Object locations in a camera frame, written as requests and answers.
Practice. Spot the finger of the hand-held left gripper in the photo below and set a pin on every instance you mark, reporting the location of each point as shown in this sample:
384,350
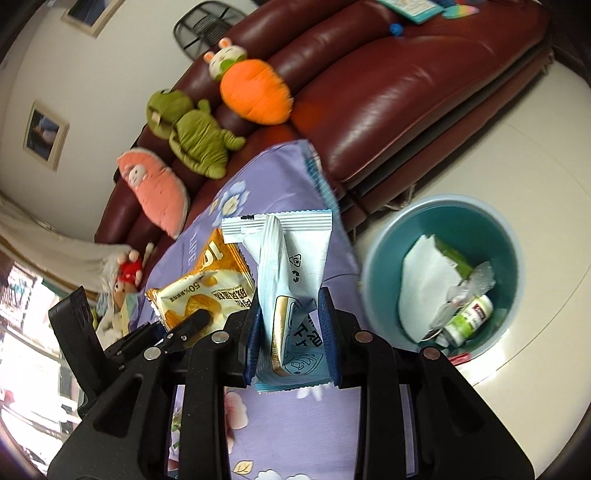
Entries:
194,321

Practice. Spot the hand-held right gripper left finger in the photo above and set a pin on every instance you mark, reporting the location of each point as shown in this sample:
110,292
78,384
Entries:
253,341

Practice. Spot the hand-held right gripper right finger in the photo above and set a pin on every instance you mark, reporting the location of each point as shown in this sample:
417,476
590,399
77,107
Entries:
328,332

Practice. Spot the yellow chip packet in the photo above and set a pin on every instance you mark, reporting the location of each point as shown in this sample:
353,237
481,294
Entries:
203,286

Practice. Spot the light blue snack packet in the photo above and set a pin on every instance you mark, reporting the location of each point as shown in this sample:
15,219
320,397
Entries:
291,267

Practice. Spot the white green supplement bottle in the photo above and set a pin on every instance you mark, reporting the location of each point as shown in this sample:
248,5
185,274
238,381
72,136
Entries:
466,318

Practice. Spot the clear plastic wrapper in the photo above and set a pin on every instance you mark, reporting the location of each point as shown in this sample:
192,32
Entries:
480,277

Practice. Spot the teal trash bin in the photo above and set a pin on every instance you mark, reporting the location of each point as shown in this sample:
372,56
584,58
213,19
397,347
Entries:
498,240

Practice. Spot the pale plush toy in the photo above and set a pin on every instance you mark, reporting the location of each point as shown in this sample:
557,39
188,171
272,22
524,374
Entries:
113,321

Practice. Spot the window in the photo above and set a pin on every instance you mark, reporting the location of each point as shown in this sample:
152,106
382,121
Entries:
27,346

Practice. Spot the small red doll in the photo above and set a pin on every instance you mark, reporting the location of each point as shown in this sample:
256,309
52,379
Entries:
130,270

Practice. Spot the white cloth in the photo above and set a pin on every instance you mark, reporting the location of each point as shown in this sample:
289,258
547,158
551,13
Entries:
55,249

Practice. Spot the white paper tissue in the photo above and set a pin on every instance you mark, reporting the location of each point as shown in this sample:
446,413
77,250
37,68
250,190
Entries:
425,286

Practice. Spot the small red object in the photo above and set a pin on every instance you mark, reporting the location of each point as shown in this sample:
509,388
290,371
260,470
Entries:
457,358

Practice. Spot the pink plush toy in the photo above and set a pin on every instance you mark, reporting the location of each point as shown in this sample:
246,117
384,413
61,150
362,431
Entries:
157,194

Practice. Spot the green packet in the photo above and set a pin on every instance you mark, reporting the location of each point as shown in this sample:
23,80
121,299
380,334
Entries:
455,258

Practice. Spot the purple floral blanket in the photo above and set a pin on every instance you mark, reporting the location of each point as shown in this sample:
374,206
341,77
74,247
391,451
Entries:
286,175

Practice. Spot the green frog plush toy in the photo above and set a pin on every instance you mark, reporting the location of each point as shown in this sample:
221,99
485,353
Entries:
198,138

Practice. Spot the orange carrot bunny plush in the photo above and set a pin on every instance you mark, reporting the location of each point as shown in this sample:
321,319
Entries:
254,90

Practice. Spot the dark red leather sofa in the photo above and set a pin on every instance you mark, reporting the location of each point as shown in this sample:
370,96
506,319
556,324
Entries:
392,92

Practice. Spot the black mesh chair back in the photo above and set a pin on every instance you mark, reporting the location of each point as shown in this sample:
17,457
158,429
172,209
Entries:
203,27

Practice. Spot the small blue ball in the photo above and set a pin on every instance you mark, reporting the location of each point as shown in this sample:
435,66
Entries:
396,30

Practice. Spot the teal book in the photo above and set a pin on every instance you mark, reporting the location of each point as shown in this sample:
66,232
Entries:
411,9

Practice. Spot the rainbow coloured item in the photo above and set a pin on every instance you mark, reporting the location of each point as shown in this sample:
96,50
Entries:
461,10

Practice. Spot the framed wall picture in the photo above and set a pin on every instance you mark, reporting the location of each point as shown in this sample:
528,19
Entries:
44,136
92,14

